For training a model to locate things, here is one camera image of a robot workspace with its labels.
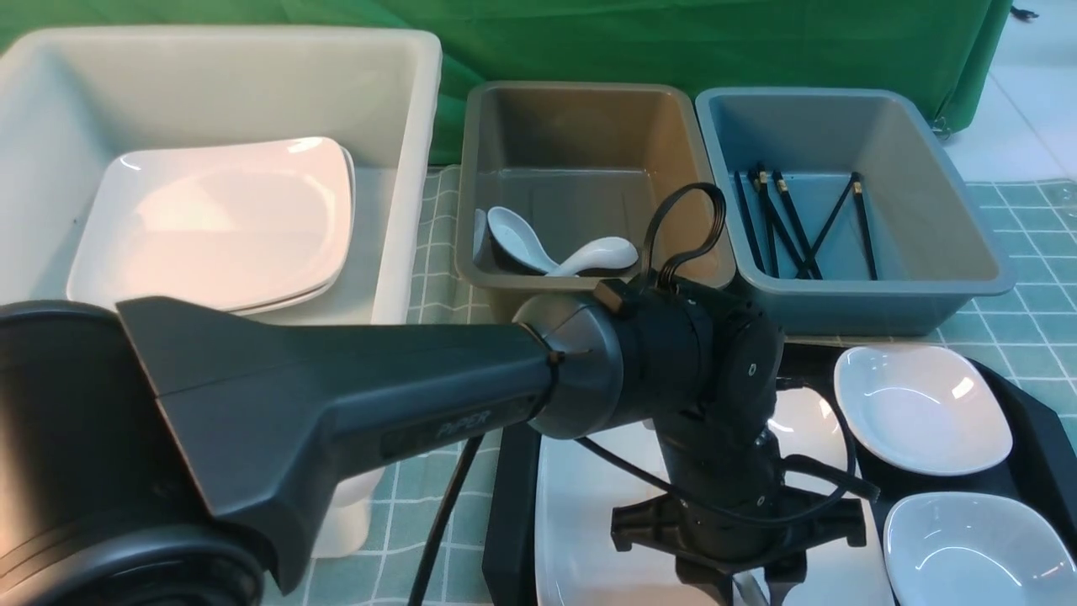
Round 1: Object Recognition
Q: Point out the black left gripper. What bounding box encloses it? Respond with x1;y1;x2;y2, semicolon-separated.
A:
609;421;867;605

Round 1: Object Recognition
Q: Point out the large white square plate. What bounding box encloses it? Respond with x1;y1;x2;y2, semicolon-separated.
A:
534;389;896;605

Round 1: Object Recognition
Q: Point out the white small bowl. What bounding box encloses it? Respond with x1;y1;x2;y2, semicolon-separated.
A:
833;343;1013;476
883;492;1076;605

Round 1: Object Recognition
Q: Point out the black chopstick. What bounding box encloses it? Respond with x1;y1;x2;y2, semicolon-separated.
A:
851;172;878;281
732;170;766;273
749;163;805;279
773;170;822;279
796;172;859;279

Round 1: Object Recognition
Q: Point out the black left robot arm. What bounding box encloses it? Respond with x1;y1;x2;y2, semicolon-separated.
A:
3;276;878;605

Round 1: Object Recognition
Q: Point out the bottom white plate in bin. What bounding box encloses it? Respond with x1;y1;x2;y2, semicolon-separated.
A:
227;146;356;318

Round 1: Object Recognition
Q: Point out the white plate in bin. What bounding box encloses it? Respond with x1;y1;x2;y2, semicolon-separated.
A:
66;136;355;314
227;146;356;318

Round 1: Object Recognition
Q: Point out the top white plate in bin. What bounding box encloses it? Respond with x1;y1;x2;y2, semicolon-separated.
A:
66;136;355;314

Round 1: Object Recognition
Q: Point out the white spoon in bin right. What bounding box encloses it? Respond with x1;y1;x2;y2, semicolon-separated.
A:
546;237;639;277

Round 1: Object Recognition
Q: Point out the white spoon in bin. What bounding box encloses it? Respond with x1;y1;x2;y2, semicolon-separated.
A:
546;237;639;277
487;206;560;274

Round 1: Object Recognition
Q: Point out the black serving tray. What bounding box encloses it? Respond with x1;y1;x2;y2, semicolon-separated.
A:
482;343;1074;605

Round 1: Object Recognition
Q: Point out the black chopstick in bin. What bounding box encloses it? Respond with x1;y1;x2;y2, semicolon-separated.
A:
851;172;878;281
773;170;822;279
749;163;805;279

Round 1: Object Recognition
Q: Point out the blue plastic bin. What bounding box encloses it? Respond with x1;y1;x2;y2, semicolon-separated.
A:
695;88;1015;337

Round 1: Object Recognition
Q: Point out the green checkered tablecloth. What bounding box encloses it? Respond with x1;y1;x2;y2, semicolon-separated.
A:
265;166;1074;605

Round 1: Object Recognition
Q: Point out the white spoon in bin left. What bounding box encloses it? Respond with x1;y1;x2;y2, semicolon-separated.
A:
487;206;560;274

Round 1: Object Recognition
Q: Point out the brown plastic bin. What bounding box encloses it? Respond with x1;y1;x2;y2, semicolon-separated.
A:
454;82;736;325

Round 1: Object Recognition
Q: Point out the green backdrop cloth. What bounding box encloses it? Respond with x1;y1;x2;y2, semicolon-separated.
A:
2;1;1011;165

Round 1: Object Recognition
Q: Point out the large white plastic bin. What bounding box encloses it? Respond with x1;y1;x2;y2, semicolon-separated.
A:
0;25;443;560

